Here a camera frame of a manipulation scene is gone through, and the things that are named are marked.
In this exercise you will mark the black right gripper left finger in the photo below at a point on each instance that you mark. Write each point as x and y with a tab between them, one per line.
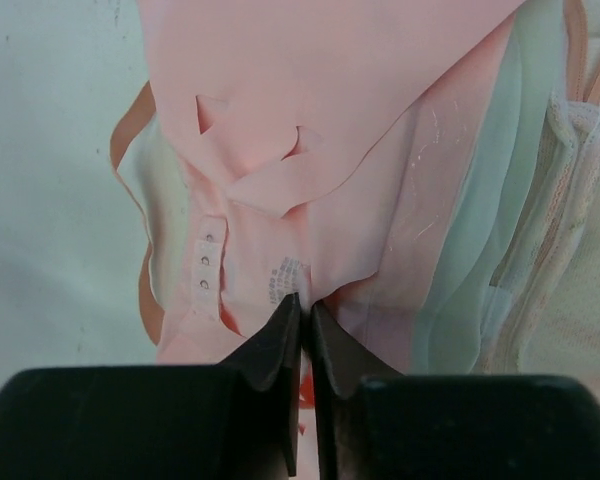
236	419

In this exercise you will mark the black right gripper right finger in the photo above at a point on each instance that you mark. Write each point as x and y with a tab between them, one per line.
374	422

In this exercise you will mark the pink tulip-print laundry bag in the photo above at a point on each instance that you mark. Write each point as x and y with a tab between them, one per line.
545	317

